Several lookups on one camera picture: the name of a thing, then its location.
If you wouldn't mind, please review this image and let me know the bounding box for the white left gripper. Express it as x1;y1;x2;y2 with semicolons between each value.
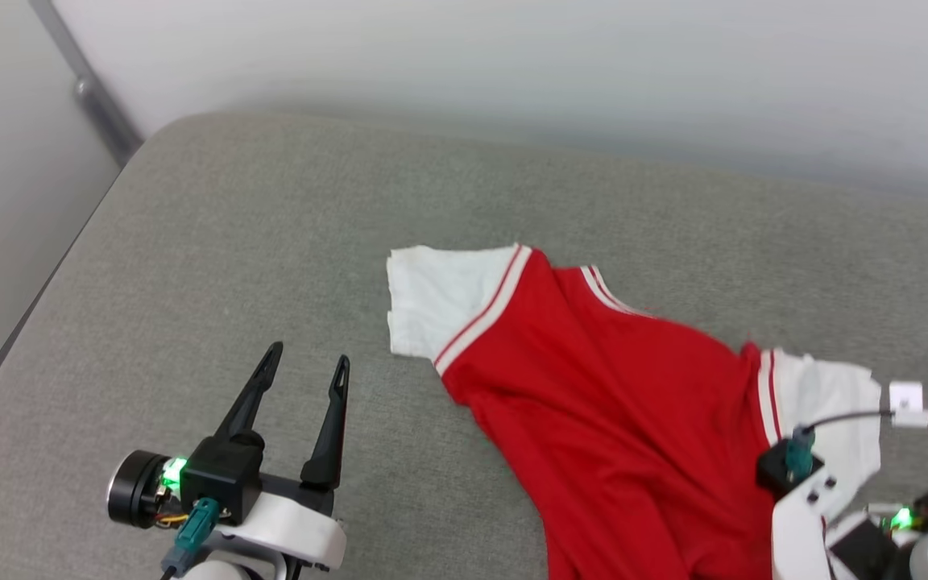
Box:
215;342;350;574

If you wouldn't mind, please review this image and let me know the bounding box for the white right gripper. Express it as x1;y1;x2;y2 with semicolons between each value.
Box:
770;463;853;580

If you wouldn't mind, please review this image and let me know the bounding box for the red and white shirt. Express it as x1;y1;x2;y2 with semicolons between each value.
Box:
386;243;884;580

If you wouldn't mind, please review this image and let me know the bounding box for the grey metal pole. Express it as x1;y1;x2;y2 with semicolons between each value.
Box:
27;0;145;168

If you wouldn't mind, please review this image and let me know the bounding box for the right camera cable teal connector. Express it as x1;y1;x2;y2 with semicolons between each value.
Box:
785;409;928;483

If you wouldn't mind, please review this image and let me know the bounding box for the camera cable teal connector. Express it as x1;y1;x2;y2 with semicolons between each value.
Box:
785;409;928;483
159;498;221;580

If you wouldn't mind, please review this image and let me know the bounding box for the left camera cable teal connector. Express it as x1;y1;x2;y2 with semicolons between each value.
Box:
159;498;221;580

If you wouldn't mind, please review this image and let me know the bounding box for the white cable label tag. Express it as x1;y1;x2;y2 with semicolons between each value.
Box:
889;381;928;429

